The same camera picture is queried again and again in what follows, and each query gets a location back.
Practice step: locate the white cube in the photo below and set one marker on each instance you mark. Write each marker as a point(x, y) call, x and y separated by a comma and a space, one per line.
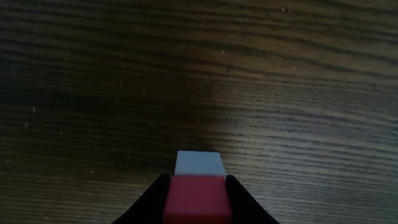
point(199, 163)

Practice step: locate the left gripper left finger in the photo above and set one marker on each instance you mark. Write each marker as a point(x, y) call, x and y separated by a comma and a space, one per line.
point(149, 205)

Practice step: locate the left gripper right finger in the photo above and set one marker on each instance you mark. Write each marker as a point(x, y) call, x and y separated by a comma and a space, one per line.
point(245, 208)

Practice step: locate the red cube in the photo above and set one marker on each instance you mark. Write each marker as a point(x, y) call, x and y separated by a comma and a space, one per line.
point(197, 199)

